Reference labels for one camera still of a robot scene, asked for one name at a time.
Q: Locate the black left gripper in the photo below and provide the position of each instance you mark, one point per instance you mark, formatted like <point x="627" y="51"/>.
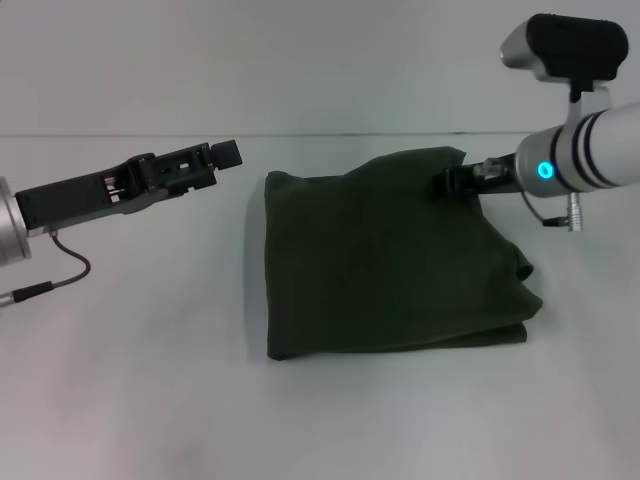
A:
<point x="80" y="200"/>

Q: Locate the dark green t-shirt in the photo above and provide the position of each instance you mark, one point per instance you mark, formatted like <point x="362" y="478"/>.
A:
<point x="390" y="260"/>

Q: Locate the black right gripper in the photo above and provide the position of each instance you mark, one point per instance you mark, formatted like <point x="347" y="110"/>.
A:
<point x="495" y="177"/>

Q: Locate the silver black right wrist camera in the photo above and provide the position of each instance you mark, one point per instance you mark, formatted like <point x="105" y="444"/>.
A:
<point x="570" y="45"/>

